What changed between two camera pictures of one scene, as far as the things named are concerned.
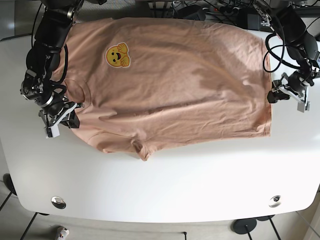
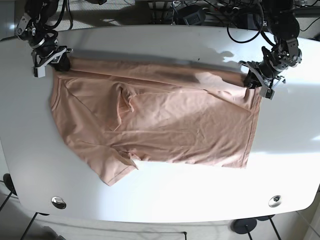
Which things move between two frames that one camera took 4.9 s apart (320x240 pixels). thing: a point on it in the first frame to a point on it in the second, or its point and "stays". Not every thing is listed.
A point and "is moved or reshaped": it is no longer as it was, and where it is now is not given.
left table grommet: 58,202 stays
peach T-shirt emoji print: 135,84 is moved or reshaped
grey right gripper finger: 72,120 to 63,64
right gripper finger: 274,96 to 251,80
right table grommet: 275,201 stays
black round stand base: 243,226 stays
